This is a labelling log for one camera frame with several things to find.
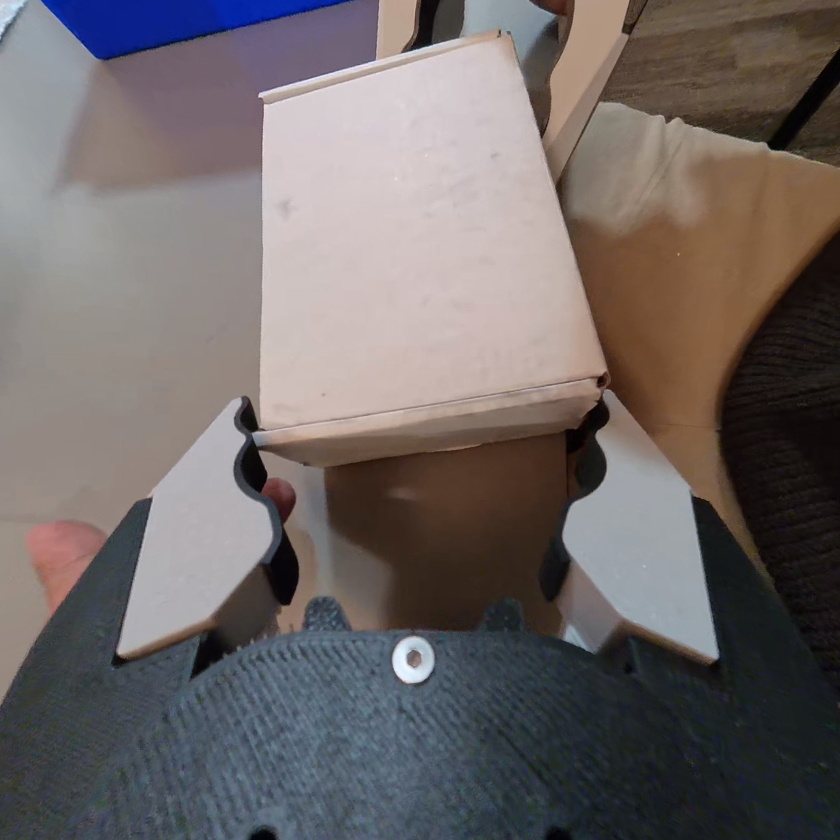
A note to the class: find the person's left hand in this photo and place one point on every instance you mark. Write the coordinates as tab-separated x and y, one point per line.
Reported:
62	558

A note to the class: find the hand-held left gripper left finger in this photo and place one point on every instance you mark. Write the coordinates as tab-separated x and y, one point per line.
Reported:
203	558

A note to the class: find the blue plastic bin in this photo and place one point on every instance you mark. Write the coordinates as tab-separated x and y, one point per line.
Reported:
164	26

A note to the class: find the brown cardboard mailer box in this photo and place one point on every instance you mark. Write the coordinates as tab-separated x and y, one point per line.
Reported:
407	229

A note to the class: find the black metal pole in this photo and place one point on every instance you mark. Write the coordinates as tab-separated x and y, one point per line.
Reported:
804	105

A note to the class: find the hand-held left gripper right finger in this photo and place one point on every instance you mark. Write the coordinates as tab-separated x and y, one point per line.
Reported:
649	558

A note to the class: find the person's dark knit sweater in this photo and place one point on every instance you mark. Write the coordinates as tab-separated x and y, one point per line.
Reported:
794	459

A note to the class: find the person's beige pants leg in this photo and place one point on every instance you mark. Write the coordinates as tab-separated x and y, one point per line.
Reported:
689	262

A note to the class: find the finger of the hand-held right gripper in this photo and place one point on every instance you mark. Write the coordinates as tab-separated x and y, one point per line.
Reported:
594	72
394	26

